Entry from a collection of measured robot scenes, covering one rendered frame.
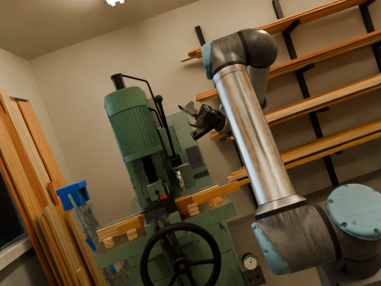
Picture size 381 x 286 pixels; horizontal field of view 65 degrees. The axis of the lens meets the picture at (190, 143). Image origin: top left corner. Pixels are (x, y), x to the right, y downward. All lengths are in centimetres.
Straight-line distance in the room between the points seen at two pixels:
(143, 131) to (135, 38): 271
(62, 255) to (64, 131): 175
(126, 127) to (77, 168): 270
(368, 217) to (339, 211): 6
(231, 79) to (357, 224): 52
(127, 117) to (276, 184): 72
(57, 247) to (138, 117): 164
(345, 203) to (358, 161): 346
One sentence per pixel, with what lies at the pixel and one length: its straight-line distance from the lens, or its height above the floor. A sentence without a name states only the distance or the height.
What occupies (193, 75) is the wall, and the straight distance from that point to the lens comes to 378.
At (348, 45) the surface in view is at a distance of 380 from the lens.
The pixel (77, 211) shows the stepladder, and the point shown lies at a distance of 215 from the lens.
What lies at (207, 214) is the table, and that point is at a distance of 128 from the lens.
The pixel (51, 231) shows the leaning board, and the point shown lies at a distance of 271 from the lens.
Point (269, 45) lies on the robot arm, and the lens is 105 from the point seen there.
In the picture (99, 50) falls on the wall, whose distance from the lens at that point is 399.
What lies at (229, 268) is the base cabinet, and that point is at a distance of 137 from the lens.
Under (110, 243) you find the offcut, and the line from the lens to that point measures 132.
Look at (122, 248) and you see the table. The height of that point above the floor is 89.
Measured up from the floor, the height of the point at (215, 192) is 93.
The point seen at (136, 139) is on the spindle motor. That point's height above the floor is 128.
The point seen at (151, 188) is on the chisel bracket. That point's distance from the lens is 135.
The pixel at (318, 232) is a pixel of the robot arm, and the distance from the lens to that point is 85.
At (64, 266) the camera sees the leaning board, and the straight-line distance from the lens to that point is 273.
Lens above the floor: 124
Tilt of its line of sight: 2 degrees down
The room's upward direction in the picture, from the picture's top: 19 degrees counter-clockwise
